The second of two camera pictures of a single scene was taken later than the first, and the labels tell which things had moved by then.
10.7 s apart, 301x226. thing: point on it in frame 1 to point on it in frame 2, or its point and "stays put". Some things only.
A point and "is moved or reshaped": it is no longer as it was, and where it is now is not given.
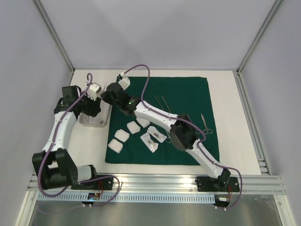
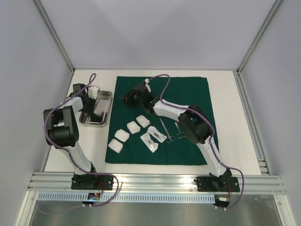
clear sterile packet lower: [152, 145] stays put
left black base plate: [104, 184] stays put
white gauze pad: [133, 127] stays put
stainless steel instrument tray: [101, 120] stays put
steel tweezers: [105, 86] is moved or reshaped
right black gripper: [109, 97] to [132, 96]
